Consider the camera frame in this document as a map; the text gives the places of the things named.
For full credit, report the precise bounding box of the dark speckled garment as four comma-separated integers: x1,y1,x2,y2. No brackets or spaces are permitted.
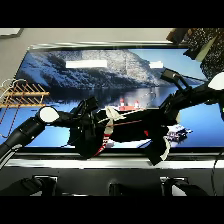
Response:
182,27,224,84

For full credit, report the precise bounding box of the silver frame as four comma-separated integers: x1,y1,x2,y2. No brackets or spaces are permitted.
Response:
0,151,224,197

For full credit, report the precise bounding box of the brown garment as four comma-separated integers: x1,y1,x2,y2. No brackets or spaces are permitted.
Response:
165,27,192,45

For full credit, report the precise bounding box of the black cable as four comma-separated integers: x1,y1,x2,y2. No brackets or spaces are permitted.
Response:
210,150,224,197

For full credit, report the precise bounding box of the black garment red white trim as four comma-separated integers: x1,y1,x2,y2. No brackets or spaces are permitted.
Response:
67,105,174,167

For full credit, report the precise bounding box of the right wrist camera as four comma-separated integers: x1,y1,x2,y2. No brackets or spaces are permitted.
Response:
159,67,185,90

